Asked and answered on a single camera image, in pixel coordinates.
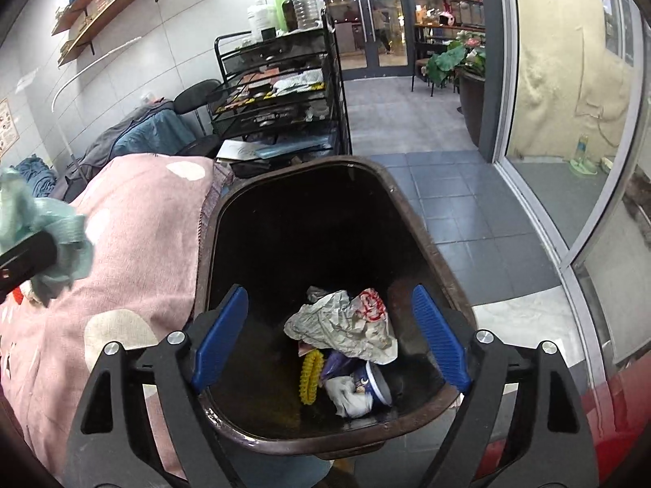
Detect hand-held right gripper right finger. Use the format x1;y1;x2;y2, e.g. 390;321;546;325
411;285;600;488

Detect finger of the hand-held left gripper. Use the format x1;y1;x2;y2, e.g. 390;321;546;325
0;231;58;302

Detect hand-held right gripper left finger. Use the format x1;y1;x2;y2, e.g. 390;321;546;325
65;285;250;488

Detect teal cloth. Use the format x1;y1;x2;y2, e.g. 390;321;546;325
0;167;95;298

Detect purple plastic bag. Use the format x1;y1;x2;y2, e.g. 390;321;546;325
320;350;357;382

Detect paper bag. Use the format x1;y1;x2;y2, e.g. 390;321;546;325
284;289;399;365

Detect white tissue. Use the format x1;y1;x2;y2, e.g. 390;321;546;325
325;376;372;418

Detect dark brown trash bin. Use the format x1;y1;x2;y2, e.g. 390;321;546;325
196;157;479;458

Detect blue bedding pile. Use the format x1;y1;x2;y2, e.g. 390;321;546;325
13;155;59;199

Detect red glossy object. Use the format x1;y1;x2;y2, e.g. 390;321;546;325
473;366;651;488

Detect papers on cart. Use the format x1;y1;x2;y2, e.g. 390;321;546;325
216;139;270;161

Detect white curved tube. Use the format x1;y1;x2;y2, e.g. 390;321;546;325
53;35;144;113

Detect black chair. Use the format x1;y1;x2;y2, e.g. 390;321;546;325
173;78;225;156

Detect dark plant pot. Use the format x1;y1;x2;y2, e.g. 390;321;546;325
458;68;484;148

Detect black trolley cart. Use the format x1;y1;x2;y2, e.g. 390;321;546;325
212;10;353;174

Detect wooden stool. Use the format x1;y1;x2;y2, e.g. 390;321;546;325
411;56;433;97

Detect green leafy plant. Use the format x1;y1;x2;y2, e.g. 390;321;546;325
426;30;486;87

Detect short white pump bottle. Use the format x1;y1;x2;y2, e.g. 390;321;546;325
247;0;278;41

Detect glass double door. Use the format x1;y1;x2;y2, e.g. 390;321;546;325
310;0;410;69

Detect clear plastic bottle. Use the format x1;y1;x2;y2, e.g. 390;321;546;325
292;0;326;30

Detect wall poster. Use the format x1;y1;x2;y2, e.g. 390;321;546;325
0;98;20;158

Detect wooden wall shelf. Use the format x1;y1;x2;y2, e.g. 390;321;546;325
51;0;118;36
58;0;191;67

